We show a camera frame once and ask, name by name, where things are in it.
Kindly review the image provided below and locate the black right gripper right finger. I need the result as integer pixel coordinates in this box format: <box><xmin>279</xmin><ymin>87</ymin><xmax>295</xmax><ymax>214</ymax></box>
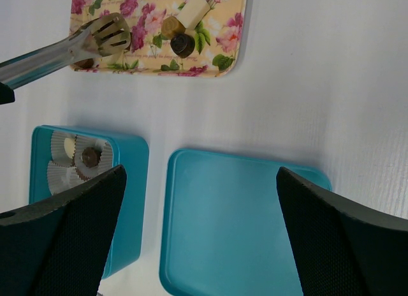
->
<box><xmin>276</xmin><ymin>167</ymin><xmax>407</xmax><ymax>295</ymax></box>

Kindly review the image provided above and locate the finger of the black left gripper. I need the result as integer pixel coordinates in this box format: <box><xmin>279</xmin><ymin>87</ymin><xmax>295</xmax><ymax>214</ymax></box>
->
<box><xmin>0</xmin><ymin>82</ymin><xmax>15</xmax><ymax>105</ymax></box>

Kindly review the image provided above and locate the white block chocolate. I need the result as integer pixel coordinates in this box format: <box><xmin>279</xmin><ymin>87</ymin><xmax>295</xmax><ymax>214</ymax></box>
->
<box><xmin>176</xmin><ymin>0</ymin><xmax>210</xmax><ymax>29</ymax></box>

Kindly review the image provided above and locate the dark swirl chocolate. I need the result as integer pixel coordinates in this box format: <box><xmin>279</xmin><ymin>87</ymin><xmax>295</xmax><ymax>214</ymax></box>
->
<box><xmin>170</xmin><ymin>33</ymin><xmax>195</xmax><ymax>59</ymax></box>

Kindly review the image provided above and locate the teal box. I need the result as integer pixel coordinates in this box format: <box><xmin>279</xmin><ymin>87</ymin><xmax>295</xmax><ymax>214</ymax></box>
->
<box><xmin>29</xmin><ymin>126</ymin><xmax>149</xmax><ymax>278</ymax></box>

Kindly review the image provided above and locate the white oval chocolate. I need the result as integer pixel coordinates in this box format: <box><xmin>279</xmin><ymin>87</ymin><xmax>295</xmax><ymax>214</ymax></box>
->
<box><xmin>64</xmin><ymin>137</ymin><xmax>75</xmax><ymax>159</ymax></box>

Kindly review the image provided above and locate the floral tray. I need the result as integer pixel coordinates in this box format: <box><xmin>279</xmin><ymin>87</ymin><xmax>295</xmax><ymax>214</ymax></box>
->
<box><xmin>69</xmin><ymin>0</ymin><xmax>247</xmax><ymax>77</ymax></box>

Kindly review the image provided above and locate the tan embossed chocolate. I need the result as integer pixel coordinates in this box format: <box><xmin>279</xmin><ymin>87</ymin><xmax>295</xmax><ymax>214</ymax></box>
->
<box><xmin>161</xmin><ymin>16</ymin><xmax>186</xmax><ymax>38</ymax></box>

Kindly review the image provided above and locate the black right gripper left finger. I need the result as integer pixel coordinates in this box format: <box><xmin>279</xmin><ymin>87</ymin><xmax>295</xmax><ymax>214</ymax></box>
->
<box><xmin>1</xmin><ymin>165</ymin><xmax>127</xmax><ymax>295</ymax></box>

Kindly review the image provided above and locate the teal lid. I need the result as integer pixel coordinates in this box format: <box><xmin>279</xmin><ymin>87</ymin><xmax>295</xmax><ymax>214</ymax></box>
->
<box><xmin>158</xmin><ymin>148</ymin><xmax>333</xmax><ymax>296</ymax></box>

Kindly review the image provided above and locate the dark round chocolate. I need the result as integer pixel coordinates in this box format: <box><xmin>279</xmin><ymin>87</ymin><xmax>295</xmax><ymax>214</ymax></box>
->
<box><xmin>82</xmin><ymin>147</ymin><xmax>101</xmax><ymax>168</ymax></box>

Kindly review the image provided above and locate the brown round chocolate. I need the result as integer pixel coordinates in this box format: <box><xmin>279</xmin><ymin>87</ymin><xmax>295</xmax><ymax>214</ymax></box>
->
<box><xmin>73</xmin><ymin>59</ymin><xmax>94</xmax><ymax>69</ymax></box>

